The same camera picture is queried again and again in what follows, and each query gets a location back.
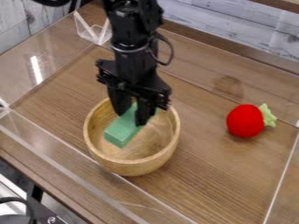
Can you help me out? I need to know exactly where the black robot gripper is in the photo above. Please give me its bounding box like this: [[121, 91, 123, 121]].
[[97, 43, 173, 126]]

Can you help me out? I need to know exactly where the green foam stick block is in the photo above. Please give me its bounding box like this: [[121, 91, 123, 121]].
[[105, 103, 145, 148]]

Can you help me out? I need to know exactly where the brown wooden bowl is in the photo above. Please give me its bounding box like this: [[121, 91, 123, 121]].
[[83, 98, 182, 176]]

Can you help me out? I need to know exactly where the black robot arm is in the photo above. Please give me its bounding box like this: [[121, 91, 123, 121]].
[[97, 0, 173, 126]]

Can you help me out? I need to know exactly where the red plush strawberry toy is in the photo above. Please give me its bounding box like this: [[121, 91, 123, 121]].
[[226, 103, 277, 138]]

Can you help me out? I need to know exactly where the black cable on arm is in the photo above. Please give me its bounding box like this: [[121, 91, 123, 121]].
[[147, 30, 175, 67]]

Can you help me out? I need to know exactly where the clear acrylic corner bracket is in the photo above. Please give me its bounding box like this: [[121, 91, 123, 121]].
[[74, 10, 113, 46]]

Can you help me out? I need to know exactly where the black table frame leg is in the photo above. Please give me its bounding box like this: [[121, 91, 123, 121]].
[[0, 182, 71, 224]]

